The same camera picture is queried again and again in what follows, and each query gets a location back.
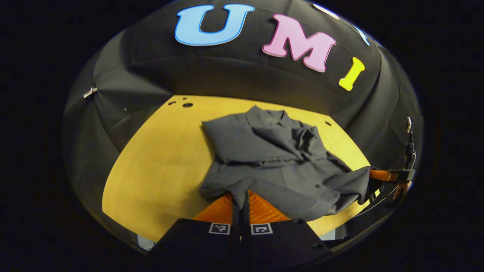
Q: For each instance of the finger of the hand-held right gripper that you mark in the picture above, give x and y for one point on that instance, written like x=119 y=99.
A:
x=383 y=175

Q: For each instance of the grey button shirt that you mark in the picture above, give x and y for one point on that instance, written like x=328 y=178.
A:
x=264 y=151

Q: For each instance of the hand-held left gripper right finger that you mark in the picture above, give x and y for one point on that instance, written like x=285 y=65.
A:
x=280 y=241

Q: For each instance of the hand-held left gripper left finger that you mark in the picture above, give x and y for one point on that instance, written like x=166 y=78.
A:
x=196 y=241

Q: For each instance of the black backdrop cloth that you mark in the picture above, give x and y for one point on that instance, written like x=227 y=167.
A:
x=227 y=71

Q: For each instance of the small silver cloth clip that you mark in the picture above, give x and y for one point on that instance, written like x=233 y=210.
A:
x=90 y=92

